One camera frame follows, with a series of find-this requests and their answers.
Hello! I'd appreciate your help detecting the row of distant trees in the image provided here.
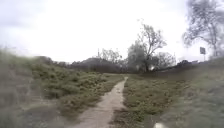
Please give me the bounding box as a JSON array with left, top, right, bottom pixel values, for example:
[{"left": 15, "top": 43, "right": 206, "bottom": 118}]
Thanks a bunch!
[{"left": 34, "top": 47, "right": 178, "bottom": 74}]

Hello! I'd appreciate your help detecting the robot's own part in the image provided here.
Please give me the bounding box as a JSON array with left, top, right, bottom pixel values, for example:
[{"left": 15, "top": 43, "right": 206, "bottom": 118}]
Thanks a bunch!
[{"left": 153, "top": 122, "right": 167, "bottom": 128}]

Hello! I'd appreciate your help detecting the tall leafy tree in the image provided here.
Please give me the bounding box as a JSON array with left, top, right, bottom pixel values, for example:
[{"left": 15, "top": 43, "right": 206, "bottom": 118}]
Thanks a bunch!
[{"left": 181, "top": 0, "right": 224, "bottom": 58}]

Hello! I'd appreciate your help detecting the pale dirt path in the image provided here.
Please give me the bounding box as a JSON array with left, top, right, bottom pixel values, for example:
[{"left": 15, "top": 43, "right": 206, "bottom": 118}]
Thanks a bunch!
[{"left": 67, "top": 76, "right": 129, "bottom": 128}]

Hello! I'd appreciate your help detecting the grass and weeds ground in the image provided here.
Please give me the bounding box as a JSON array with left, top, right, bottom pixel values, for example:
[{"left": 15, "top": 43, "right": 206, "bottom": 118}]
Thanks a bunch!
[
  {"left": 109, "top": 58, "right": 224, "bottom": 128},
  {"left": 0, "top": 49, "right": 125, "bottom": 128}
]

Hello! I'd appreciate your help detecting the sign on pole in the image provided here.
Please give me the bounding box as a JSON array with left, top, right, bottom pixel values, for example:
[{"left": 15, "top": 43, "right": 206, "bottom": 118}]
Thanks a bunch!
[{"left": 199, "top": 46, "right": 207, "bottom": 63}]

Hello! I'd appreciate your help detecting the bare branched tree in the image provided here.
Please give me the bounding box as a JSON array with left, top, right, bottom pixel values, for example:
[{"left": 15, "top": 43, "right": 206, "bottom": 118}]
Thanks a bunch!
[{"left": 126, "top": 20, "right": 168, "bottom": 73}]

